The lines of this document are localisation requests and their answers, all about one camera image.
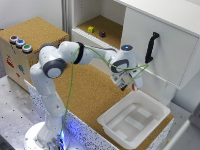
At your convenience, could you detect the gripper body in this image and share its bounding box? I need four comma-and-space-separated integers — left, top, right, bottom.
112, 68, 145, 92

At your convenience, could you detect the white plastic box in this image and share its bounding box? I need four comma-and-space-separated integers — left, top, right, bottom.
96, 89, 172, 150

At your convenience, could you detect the white sliding door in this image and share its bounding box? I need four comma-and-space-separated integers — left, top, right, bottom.
121, 6, 200, 91

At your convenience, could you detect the purple block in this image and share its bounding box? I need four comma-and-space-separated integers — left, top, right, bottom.
98, 30, 107, 38

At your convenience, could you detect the yellow block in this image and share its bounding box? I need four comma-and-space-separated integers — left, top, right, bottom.
87, 26, 95, 34

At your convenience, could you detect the white cabinet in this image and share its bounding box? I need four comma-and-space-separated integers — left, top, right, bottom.
70, 0, 200, 108

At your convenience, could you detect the green button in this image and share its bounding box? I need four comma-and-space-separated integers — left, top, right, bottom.
21, 43, 34, 54

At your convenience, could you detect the blue button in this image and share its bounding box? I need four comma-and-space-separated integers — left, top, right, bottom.
15, 38, 26, 49

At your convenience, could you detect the red button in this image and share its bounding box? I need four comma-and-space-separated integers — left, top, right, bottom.
9, 35, 20, 45

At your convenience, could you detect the black door handle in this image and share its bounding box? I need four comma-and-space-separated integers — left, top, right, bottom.
144, 31, 160, 65

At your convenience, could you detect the green cable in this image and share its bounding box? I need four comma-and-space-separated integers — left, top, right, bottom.
55, 45, 150, 150

